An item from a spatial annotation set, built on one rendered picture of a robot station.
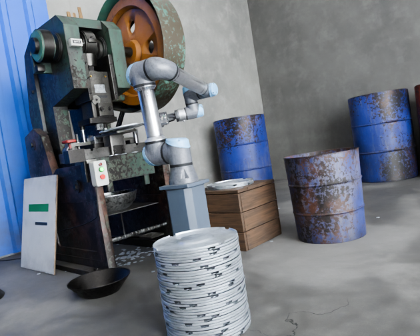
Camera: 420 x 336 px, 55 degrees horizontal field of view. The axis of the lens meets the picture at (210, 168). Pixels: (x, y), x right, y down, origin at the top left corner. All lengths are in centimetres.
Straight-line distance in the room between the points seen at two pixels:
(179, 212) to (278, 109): 383
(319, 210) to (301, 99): 335
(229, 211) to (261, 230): 24
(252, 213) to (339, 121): 305
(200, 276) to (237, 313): 19
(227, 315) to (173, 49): 175
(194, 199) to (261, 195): 58
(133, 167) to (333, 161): 115
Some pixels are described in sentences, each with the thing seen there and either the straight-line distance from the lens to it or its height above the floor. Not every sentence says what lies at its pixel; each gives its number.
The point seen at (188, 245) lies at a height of 31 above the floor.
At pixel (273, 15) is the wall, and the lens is 579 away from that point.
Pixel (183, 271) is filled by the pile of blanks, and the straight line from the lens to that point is 131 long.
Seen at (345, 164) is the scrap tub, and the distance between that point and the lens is 224.
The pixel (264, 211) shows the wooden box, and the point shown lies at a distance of 245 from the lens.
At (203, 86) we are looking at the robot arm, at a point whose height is 94.
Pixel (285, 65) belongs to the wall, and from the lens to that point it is 560.
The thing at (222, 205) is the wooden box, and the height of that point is 27.
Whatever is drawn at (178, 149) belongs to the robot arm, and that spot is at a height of 62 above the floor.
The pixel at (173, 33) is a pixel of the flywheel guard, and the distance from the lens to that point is 266.
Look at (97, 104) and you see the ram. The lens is 257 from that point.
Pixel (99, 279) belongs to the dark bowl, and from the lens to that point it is 221.
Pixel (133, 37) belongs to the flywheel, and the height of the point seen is 143.
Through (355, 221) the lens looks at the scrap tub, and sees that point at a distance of 231.
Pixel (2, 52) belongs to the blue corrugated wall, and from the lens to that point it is 377.
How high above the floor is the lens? 61
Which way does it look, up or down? 3 degrees down
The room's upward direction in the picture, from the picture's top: 9 degrees counter-clockwise
